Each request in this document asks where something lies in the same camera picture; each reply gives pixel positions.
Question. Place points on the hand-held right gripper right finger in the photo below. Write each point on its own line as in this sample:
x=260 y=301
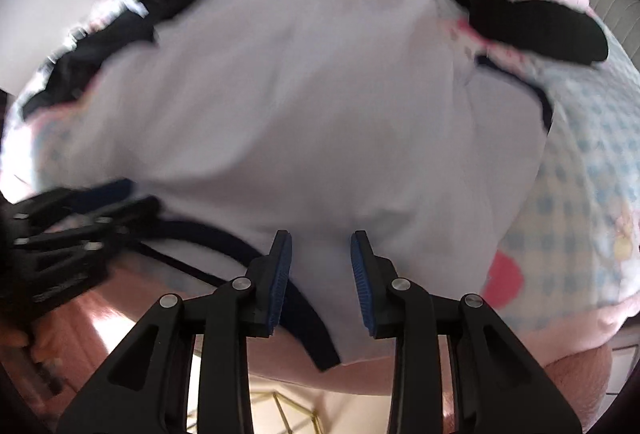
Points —
x=361 y=284

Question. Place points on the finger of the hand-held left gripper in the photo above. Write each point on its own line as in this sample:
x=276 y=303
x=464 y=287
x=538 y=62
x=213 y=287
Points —
x=110 y=221
x=85 y=196

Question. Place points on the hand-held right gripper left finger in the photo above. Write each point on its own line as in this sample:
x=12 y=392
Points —
x=281 y=284

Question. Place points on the white shirt navy trim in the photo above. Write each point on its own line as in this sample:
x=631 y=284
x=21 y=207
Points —
x=310 y=114

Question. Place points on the stack of folded clothes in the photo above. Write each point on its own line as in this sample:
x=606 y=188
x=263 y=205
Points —
x=525 y=24

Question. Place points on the person's left hand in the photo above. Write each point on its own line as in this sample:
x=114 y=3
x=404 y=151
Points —
x=47 y=336

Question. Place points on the blue checkered cartoon blanket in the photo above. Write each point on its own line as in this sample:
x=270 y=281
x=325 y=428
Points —
x=585 y=194

